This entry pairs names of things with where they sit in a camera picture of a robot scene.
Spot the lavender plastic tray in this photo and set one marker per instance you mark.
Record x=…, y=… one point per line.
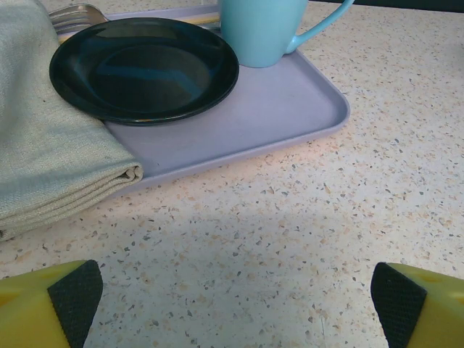
x=253, y=108

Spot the light blue mug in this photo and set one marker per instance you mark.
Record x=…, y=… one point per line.
x=253, y=32

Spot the silver metal fork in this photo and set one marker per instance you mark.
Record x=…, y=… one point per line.
x=78, y=16

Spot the beige folded cloth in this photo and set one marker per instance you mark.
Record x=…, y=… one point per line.
x=43, y=127

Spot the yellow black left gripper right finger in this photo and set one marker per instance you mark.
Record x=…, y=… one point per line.
x=435, y=311

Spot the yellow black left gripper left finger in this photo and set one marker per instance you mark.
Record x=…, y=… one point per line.
x=32, y=311

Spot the black round plate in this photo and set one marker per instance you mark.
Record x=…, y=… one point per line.
x=145, y=72

